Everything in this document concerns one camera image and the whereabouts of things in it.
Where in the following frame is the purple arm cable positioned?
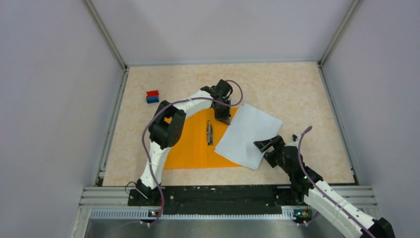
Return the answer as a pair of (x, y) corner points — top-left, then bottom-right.
(141, 79), (244, 227)
(293, 125), (378, 238)

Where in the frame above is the silver metal folder clip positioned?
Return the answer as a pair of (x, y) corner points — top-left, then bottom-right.
(206, 120), (213, 146)

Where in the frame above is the red and blue toy brick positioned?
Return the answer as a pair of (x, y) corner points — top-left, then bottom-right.
(146, 90), (159, 104)

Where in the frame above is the white slotted cable duct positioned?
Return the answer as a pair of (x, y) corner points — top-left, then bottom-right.
(90, 208), (296, 220)

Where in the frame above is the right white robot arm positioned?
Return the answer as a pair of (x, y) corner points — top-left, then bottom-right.
(253, 134), (395, 238)

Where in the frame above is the white paper sheets stack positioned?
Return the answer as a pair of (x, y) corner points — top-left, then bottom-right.
(215, 104), (283, 170)

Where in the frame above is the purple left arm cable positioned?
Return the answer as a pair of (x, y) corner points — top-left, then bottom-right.
(141, 79), (244, 227)

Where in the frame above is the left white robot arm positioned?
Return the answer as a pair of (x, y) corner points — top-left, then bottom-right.
(135, 79), (233, 205)

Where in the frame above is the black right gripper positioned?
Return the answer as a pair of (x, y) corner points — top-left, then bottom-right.
(254, 135), (293, 177)

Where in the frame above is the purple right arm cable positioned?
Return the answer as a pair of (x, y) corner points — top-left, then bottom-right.
(293, 125), (378, 238)

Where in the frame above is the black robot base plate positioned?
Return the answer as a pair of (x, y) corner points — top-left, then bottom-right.
(128, 185), (314, 218)

